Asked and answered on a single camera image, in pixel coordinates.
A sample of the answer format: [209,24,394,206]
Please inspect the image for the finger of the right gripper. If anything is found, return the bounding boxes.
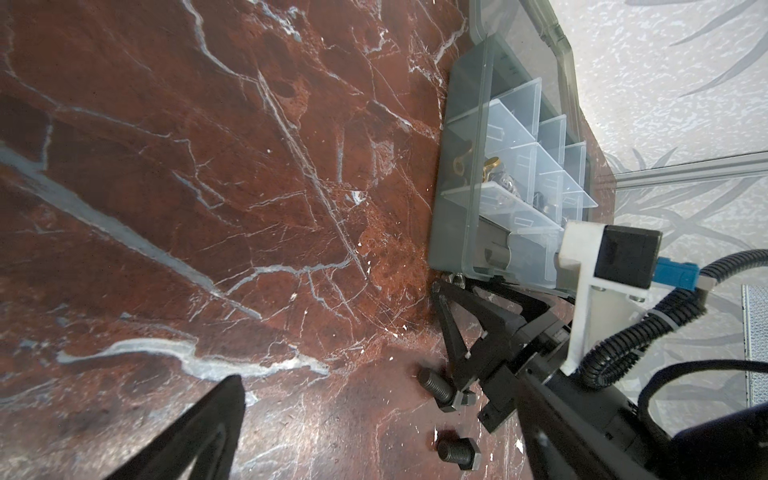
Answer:
[431,279,555,390]

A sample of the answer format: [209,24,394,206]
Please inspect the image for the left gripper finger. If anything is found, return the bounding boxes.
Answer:
[109,375,245,479]

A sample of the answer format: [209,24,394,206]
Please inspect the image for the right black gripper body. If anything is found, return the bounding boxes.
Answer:
[476,327,671,479]

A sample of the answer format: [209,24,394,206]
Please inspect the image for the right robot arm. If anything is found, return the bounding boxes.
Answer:
[418,280,767,479]

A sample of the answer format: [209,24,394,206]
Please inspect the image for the black bolt pair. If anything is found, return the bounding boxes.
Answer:
[417,367,477,412]

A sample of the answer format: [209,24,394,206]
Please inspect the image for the lone black screw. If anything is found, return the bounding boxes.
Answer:
[437,438,481,471]

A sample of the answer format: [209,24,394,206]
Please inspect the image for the grey compartment organizer box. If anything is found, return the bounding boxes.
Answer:
[428,1,595,289]

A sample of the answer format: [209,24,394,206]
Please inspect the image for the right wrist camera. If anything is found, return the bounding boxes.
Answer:
[555,221,714,375]

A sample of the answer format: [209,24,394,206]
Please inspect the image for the white wire mesh basket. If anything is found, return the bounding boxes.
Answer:
[742,285,768,407]

